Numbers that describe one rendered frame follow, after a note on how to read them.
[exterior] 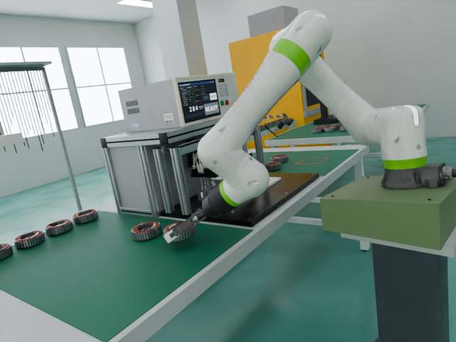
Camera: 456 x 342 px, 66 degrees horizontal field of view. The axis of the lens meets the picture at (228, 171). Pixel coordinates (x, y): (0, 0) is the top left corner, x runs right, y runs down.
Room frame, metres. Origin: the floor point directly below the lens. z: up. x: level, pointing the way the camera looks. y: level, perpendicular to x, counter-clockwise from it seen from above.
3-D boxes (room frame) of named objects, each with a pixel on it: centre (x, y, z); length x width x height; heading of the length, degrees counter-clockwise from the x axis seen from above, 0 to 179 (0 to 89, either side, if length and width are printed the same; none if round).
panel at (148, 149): (1.71, 0.13, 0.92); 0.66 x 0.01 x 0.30; 142
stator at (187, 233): (1.13, 0.20, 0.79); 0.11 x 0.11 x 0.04
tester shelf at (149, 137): (1.75, 0.18, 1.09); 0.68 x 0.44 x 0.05; 142
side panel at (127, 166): (1.55, 0.44, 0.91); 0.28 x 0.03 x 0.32; 52
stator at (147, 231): (1.26, 0.34, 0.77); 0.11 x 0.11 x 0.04
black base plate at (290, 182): (1.57, -0.06, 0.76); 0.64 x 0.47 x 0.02; 142
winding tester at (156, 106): (1.77, 0.17, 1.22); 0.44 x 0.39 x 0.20; 142
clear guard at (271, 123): (1.71, -0.18, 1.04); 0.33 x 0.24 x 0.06; 52
